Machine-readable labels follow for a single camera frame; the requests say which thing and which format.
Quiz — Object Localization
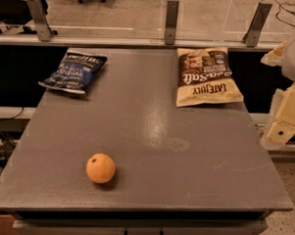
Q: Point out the blue vinegar chip bag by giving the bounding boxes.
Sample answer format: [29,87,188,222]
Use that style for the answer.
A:
[39,51,108,95]

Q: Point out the right metal bracket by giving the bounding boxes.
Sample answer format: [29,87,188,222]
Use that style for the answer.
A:
[243,2,272,48]

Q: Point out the black cable on floor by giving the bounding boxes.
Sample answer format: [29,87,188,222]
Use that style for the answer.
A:
[272,0,295,28]

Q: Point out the metal bracket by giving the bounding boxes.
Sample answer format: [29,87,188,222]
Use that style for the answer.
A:
[26,0,52,41]
[164,0,179,45]
[243,2,272,48]

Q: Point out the middle metal bracket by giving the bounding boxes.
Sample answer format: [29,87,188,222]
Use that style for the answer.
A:
[164,0,179,45]

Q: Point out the brown cream chip bag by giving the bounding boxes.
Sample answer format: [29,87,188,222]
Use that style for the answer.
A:
[175,47,244,107]

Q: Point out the left metal bracket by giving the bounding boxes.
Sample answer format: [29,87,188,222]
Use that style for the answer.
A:
[26,0,52,41]

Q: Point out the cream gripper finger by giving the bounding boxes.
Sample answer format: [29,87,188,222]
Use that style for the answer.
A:
[261,42,286,67]
[260,82,295,151]

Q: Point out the orange fruit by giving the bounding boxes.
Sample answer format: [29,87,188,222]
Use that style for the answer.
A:
[85,154,116,184]

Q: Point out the metal rail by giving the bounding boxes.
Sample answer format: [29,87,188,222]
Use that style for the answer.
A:
[0,33,278,52]

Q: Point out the grey cabinet under table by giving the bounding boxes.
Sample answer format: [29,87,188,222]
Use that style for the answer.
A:
[12,211,268,235]

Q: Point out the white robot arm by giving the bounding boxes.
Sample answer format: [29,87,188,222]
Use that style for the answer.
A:
[260,30,295,151]

